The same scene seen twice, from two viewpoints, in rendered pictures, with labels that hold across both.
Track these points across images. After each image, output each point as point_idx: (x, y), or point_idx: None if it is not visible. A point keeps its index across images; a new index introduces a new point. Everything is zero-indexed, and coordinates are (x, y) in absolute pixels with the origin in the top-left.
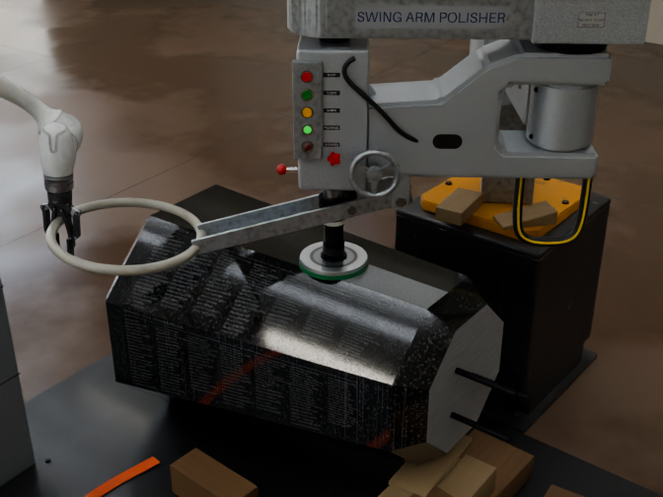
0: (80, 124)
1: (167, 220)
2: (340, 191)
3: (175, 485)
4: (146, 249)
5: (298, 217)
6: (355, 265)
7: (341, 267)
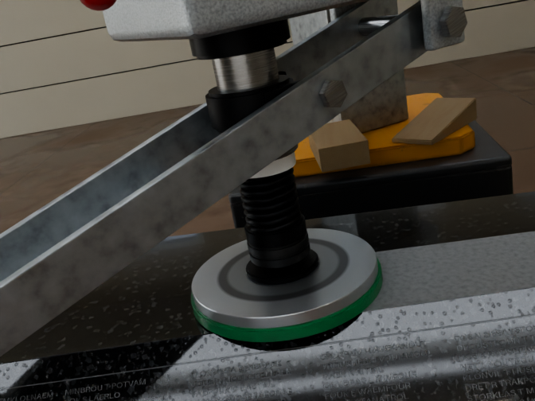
0: None
1: None
2: (275, 58)
3: None
4: None
5: (191, 168)
6: (365, 260)
7: (342, 278)
